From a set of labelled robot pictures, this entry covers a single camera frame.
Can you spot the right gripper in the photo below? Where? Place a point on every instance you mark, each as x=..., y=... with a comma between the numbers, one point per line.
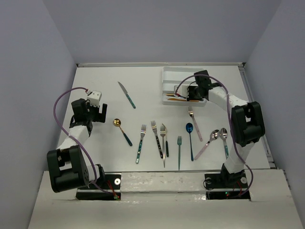
x=190, y=97

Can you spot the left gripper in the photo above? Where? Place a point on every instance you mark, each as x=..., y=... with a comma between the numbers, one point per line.
x=99, y=117

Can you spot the gold orange knife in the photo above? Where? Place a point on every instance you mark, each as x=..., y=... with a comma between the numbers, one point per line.
x=182, y=100

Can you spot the teal handled knife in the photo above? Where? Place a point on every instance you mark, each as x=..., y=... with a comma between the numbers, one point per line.
x=126, y=93

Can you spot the spoon pink handle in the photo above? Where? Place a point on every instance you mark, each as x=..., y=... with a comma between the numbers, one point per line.
x=213, y=136

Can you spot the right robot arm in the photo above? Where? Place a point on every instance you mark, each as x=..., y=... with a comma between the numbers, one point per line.
x=246, y=127

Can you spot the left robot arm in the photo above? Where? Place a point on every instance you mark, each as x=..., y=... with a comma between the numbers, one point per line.
x=66, y=164

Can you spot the white cutlery tray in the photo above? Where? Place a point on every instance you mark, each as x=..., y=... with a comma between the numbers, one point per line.
x=172, y=76

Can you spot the blue spoon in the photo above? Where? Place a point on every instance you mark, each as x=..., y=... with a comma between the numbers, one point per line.
x=189, y=129

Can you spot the teal metal fork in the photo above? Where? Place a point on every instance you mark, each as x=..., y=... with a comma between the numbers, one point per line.
x=179, y=143

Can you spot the silver fork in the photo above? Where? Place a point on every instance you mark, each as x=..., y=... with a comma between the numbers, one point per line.
x=162, y=134

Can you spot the white front board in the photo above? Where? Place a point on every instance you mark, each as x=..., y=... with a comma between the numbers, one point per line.
x=174, y=214

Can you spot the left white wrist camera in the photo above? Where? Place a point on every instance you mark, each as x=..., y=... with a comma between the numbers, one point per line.
x=94, y=98

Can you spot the fork pink handle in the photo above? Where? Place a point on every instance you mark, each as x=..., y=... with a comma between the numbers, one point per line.
x=191, y=114

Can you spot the gold spoon teal handle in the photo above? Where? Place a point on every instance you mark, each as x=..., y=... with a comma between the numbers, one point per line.
x=117, y=123

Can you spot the fork black patterned handle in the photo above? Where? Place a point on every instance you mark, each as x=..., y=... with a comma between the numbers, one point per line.
x=154, y=129

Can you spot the fork teal patterned handle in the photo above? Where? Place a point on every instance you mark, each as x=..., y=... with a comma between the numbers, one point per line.
x=143, y=132

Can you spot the metal right rail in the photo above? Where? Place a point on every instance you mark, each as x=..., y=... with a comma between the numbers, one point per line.
x=251, y=98

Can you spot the metal rail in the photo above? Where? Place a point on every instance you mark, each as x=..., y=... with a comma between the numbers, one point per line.
x=159, y=64
x=251, y=98

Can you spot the gold knife dark green handle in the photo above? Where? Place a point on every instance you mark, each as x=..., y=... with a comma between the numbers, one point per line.
x=166, y=141

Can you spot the metal rear rail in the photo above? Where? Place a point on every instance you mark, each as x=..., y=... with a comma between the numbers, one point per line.
x=159, y=64

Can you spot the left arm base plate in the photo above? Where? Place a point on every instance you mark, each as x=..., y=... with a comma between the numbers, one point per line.
x=107, y=190

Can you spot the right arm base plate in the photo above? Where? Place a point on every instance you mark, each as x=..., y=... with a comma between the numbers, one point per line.
x=216, y=189

